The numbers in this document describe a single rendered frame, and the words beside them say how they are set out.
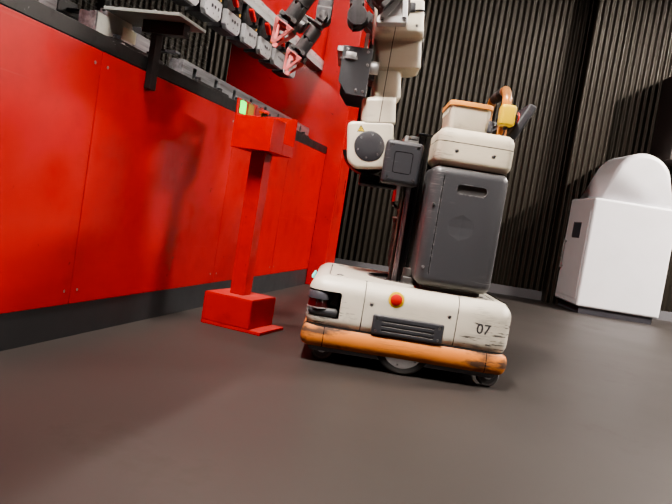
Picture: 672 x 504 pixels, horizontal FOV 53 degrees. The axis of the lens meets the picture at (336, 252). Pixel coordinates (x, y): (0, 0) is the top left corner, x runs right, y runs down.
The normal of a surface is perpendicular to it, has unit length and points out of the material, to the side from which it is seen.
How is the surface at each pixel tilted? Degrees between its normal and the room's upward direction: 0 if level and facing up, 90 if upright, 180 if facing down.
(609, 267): 90
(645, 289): 90
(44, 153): 90
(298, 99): 90
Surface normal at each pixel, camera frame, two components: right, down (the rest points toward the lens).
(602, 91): -0.02, 0.06
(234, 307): -0.35, 0.00
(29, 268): 0.96, 0.17
